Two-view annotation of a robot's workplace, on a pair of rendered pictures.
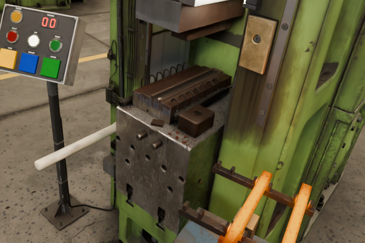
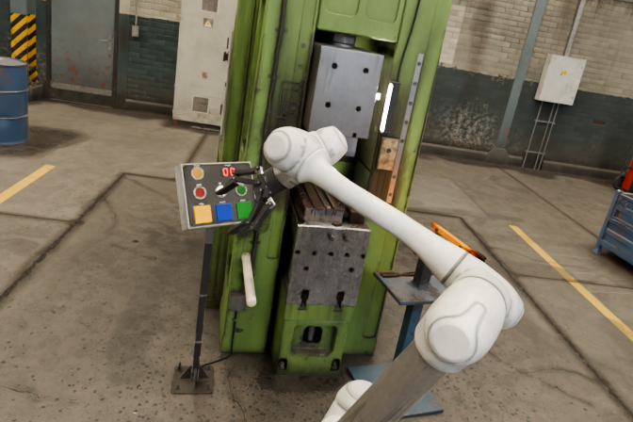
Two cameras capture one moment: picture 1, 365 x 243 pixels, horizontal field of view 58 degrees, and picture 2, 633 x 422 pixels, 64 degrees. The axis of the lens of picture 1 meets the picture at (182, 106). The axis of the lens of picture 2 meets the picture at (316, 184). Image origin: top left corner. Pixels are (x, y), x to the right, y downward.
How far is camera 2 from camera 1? 203 cm
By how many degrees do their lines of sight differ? 47
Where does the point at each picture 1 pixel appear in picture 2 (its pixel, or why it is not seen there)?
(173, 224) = (352, 299)
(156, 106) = (329, 213)
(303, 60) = (412, 157)
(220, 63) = not seen: hidden behind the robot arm
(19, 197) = (132, 397)
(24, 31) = (209, 185)
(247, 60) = (383, 164)
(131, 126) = (316, 235)
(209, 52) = not seen: hidden behind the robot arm
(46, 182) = (137, 372)
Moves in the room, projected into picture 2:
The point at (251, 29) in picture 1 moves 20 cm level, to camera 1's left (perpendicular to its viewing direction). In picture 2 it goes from (385, 145) to (362, 148)
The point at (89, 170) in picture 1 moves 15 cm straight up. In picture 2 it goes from (160, 340) to (162, 318)
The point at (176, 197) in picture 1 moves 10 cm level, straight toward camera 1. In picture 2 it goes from (357, 272) to (372, 281)
